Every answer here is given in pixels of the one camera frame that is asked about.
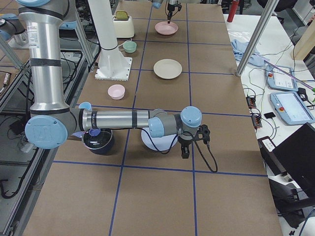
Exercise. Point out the cream toaster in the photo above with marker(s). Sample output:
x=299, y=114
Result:
x=124, y=28

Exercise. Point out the dark blue pot with lid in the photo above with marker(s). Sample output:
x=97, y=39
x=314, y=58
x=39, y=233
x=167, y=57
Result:
x=98, y=141

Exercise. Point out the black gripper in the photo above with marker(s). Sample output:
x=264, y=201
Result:
x=171, y=5
x=184, y=141

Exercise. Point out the blue plate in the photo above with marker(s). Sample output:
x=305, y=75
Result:
x=163, y=144

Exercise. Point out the black monitor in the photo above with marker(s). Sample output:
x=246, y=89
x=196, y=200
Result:
x=297, y=155

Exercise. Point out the green bowl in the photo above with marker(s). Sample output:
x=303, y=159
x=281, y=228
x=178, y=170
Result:
x=129, y=46

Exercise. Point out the aluminium frame post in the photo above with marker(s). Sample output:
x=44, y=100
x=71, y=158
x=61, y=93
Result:
x=259, y=29

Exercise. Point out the grabber stick with green tip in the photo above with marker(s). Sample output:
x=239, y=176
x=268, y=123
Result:
x=289, y=71

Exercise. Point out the clear plastic bag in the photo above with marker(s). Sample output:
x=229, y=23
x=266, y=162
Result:
x=242, y=36

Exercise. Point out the toast slice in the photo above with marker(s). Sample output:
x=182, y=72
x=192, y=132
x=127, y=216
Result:
x=121, y=15

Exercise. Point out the red cylinder bottle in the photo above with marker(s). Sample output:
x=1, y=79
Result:
x=233, y=10

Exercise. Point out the upper teach pendant tablet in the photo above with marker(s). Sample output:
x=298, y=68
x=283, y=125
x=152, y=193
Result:
x=278, y=80

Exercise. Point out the pink plate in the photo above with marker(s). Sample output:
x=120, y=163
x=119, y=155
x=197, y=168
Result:
x=165, y=28

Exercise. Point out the light blue cup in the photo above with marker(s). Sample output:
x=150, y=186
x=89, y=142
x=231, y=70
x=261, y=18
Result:
x=85, y=105

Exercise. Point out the white pedestal column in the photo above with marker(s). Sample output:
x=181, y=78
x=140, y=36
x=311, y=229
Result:
x=112, y=64

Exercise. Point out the teach pendant tablet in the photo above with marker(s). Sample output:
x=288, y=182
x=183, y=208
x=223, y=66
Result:
x=291, y=108
x=278, y=80

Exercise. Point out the lower teach pendant tablet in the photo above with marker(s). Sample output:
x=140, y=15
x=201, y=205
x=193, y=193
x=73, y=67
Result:
x=291, y=108

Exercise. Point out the beige plate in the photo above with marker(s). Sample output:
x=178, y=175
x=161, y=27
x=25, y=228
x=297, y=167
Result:
x=167, y=69

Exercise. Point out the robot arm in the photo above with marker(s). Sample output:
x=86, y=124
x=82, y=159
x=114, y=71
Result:
x=157, y=4
x=53, y=120

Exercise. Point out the pink bowl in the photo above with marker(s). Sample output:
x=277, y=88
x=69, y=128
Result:
x=116, y=92

